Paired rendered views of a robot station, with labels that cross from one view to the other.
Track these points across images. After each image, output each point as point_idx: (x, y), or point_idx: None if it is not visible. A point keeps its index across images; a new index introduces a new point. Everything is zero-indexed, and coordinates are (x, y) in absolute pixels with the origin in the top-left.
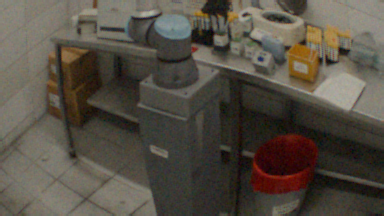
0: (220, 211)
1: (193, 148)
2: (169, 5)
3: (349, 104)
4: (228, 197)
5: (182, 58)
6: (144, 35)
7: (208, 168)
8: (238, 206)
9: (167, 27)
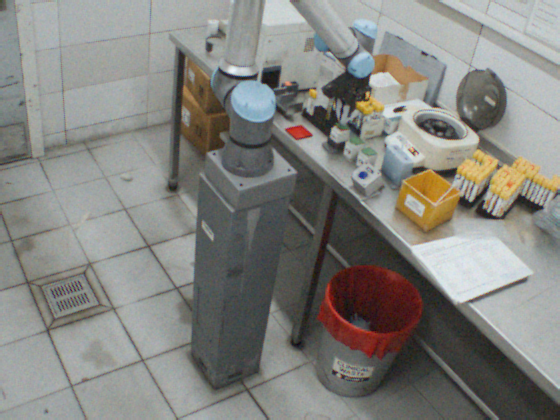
0: (292, 321)
1: (237, 243)
2: (318, 64)
3: (465, 293)
4: (312, 305)
5: (251, 145)
6: (223, 98)
7: (256, 269)
8: (315, 324)
9: (241, 100)
